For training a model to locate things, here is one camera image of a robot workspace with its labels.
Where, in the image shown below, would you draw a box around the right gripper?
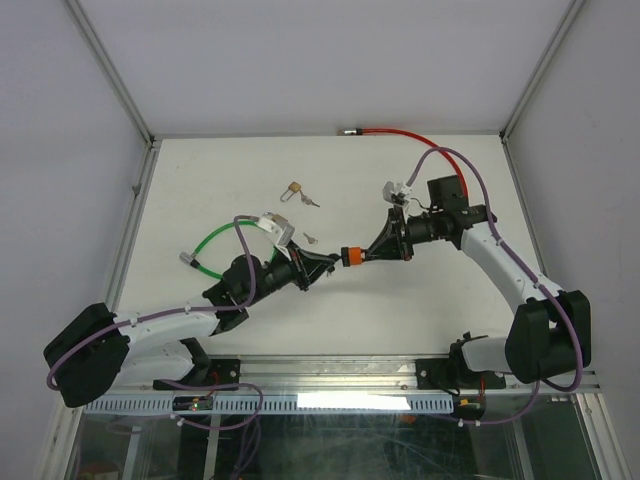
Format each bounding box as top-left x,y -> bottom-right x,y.
365,204 -> 444,262

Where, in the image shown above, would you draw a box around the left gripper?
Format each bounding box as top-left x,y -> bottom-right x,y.
243,240 -> 332,307

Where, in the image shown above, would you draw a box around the orange black padlock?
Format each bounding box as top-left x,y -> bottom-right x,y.
340,247 -> 366,267

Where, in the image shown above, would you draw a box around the small padlock silver keys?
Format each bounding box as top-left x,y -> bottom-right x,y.
300,192 -> 320,207

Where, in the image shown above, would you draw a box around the small brass padlock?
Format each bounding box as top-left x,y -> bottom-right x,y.
279,182 -> 302,202

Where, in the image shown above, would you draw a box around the green cable lock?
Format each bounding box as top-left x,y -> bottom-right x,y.
178,219 -> 277,280

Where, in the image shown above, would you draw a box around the large brass padlock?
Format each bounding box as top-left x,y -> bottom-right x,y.
262,212 -> 289,228

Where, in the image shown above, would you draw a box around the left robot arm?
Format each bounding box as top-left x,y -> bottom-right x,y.
43,242 -> 340,407

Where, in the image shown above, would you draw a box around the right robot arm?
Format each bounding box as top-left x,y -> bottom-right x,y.
357,176 -> 592,387

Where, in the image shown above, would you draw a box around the red cable lock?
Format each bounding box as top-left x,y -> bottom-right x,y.
336,127 -> 471,194

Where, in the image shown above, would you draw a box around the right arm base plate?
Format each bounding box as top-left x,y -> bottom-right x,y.
414,357 -> 506,394

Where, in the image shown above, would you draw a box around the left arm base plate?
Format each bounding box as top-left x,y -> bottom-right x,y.
153,356 -> 241,391

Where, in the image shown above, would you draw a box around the slotted cable duct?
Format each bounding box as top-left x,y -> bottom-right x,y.
84,392 -> 454,416

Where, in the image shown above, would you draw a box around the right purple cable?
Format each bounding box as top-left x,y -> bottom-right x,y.
405,146 -> 584,426

